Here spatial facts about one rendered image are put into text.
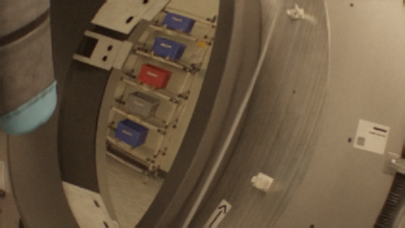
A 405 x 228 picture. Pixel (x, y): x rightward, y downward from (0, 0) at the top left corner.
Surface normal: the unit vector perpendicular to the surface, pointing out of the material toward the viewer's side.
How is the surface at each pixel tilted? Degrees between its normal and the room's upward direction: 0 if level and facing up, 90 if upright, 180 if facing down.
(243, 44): 74
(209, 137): 87
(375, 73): 90
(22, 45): 97
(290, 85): 90
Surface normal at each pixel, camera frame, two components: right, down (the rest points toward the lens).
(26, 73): 0.59, 0.41
